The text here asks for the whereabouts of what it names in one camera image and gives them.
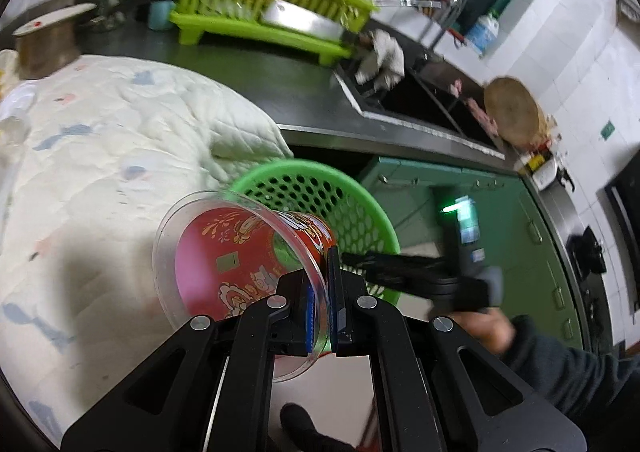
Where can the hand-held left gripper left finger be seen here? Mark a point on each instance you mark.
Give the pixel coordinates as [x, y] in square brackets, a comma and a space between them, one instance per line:
[308, 317]

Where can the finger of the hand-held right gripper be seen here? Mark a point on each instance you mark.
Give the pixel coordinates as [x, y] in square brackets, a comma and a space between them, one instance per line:
[390, 267]

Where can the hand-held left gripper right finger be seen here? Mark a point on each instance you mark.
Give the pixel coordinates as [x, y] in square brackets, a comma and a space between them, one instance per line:
[345, 307]

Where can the clear cup with red print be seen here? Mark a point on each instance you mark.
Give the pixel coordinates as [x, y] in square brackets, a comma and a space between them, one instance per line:
[235, 252]

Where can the green plastic basket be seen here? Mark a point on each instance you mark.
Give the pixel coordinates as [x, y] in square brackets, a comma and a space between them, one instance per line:
[310, 187]

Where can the person's right forearm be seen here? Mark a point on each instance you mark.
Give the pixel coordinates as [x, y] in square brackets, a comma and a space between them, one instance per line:
[570, 377]

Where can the person's right hand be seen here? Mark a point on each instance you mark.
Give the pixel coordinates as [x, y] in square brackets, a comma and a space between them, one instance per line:
[487, 332]

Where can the green kitchen cabinet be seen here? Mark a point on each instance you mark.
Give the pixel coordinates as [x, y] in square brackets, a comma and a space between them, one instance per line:
[500, 232]

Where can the round wooden cutting board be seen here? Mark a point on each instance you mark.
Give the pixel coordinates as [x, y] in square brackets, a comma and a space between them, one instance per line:
[515, 110]

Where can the steel kitchen sink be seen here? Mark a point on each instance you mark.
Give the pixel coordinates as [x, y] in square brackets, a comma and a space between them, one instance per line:
[425, 107]

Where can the white dish rag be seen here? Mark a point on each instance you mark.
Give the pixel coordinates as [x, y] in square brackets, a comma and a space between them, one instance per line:
[385, 57]

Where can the dish soap bottle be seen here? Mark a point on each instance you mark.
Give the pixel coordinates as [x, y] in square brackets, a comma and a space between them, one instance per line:
[482, 35]

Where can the white quilted blanket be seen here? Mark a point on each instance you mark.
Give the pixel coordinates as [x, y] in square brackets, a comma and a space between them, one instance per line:
[125, 157]

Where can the steel faucet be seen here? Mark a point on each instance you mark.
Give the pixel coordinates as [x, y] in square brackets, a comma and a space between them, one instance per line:
[450, 7]

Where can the steel cleaver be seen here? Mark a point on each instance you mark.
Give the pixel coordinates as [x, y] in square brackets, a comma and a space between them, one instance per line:
[305, 22]

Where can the teal cup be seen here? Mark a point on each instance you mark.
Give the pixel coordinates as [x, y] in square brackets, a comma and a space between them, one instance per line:
[161, 15]

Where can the steel pot with lid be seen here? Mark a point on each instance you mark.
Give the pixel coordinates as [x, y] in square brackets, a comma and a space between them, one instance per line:
[45, 42]

